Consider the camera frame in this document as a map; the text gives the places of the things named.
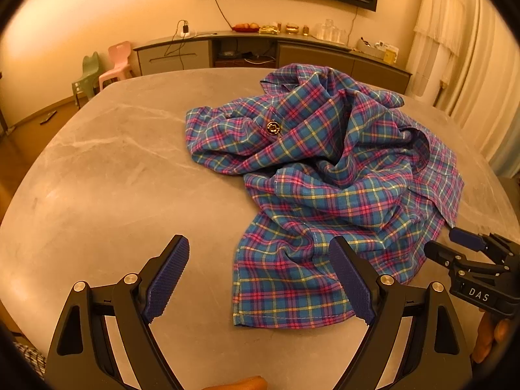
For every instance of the person's right hand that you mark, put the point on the person's right hand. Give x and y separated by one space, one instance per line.
485 341

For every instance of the grey TV cabinet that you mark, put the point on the grey TV cabinet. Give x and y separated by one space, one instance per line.
178 55

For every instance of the blue pink plaid shirt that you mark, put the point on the blue pink plaid shirt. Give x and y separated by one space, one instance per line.
325 195

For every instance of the person's tweed sweater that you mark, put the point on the person's tweed sweater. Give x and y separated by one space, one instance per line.
30 357

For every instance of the white standing air conditioner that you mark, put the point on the white standing air conditioner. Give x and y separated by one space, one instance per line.
434 28

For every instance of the green plastic chair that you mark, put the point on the green plastic chair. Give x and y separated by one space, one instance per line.
87 75

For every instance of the white power strip with charger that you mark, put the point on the white power strip with charger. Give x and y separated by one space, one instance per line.
186 29

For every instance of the white pleated curtain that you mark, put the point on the white pleated curtain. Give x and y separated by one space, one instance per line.
479 89

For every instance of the group of glass cups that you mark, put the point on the group of glass cups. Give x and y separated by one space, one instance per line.
329 31

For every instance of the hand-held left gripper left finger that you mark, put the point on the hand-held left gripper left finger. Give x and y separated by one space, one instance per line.
168 280

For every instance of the white tray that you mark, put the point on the white tray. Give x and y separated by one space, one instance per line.
371 48

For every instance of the gold box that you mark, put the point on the gold box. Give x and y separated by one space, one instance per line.
269 30

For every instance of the yellow box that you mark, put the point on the yellow box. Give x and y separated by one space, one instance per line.
391 55

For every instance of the small gold ornament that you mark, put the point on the small gold ornament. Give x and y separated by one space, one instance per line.
292 29

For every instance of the pink plastic chair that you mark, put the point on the pink plastic chair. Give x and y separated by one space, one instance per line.
120 55

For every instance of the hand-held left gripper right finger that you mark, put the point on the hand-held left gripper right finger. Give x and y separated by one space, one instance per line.
351 284

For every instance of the plate of fruit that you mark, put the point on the plate of fruit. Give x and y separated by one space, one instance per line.
245 27

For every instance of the black remote control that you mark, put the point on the black remote control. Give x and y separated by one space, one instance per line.
48 117

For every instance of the person's left hand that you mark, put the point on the person's left hand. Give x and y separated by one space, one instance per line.
243 384

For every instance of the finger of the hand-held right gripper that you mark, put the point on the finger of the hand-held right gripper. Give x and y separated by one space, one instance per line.
465 237
438 252

